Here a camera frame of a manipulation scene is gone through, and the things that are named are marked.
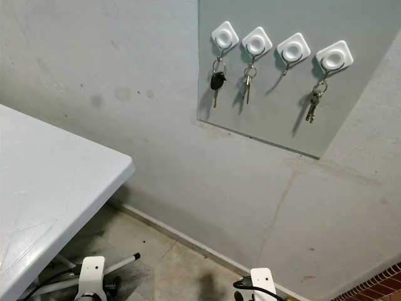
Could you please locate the white table leg tube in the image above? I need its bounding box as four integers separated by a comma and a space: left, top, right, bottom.
38, 253, 141, 295

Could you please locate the white plastic table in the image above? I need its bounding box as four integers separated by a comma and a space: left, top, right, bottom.
0, 103, 136, 301

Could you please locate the black head car key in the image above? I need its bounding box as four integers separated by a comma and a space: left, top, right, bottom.
210, 58, 227, 108

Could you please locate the single silver key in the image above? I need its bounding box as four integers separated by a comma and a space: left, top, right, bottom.
243, 65, 258, 105

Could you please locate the red brick tile strip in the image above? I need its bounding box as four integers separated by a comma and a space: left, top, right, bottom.
329, 262, 401, 301

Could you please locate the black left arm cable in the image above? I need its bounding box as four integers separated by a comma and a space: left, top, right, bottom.
28, 267, 82, 301

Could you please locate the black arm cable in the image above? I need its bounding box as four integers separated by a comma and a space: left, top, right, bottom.
233, 277, 289, 301
28, 267, 82, 301

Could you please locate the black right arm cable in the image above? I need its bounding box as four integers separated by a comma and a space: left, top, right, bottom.
233, 277, 289, 301

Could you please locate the grey wall board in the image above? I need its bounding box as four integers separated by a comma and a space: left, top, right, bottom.
196, 0, 401, 159

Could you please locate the white square wall hook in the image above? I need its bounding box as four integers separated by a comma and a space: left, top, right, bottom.
316, 40, 354, 77
211, 21, 240, 56
241, 26, 273, 61
276, 33, 311, 76

